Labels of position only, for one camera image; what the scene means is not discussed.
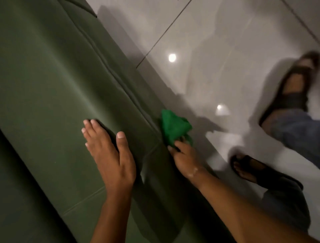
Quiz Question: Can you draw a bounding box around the dark green sofa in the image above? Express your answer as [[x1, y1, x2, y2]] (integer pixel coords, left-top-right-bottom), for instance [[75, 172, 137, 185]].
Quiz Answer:
[[0, 0, 237, 243]]

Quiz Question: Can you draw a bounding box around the person's left hand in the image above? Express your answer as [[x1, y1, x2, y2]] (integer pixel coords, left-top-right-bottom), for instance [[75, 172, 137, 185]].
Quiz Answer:
[[81, 119, 137, 199]]

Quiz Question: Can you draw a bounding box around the person's left forearm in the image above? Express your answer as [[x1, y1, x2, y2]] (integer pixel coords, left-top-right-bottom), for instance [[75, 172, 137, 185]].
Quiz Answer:
[[90, 193, 133, 243]]

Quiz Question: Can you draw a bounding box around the green cleaning cloth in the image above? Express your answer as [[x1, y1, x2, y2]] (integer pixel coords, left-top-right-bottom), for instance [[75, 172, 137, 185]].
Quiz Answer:
[[160, 109, 194, 148]]

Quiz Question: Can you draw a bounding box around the person's leg in blue jeans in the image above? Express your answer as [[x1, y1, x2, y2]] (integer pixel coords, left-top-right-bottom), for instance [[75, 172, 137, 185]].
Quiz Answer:
[[260, 58, 320, 169], [234, 156, 312, 234]]

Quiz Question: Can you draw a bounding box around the black sandal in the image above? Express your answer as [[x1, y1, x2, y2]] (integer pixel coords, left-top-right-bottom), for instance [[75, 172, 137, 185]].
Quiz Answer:
[[229, 153, 304, 191], [258, 51, 320, 127]]

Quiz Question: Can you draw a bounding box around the person's right forearm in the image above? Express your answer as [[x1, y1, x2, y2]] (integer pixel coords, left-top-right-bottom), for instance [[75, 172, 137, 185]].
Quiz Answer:
[[197, 172, 320, 243]]

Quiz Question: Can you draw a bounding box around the person's right hand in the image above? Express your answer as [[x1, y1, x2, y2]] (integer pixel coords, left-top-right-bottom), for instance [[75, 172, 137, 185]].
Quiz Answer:
[[167, 139, 208, 187]]

